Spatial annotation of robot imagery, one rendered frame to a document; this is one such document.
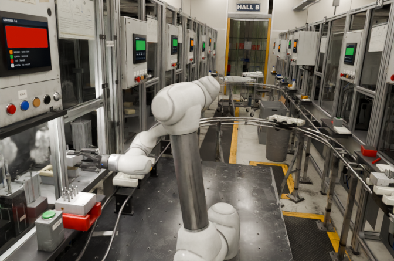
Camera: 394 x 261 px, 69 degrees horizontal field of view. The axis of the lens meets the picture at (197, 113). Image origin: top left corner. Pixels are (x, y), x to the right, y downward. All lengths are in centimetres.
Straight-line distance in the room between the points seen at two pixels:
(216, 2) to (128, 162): 852
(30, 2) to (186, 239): 101
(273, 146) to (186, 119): 341
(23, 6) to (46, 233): 79
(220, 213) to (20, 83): 92
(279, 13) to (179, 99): 881
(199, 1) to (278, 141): 646
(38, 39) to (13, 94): 22
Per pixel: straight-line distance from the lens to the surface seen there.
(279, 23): 964
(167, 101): 95
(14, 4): 116
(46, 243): 124
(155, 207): 184
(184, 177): 106
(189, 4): 980
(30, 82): 119
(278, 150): 435
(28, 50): 115
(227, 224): 130
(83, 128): 187
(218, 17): 963
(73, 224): 132
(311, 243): 288
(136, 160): 147
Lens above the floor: 165
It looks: 14 degrees down
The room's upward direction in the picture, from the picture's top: 2 degrees clockwise
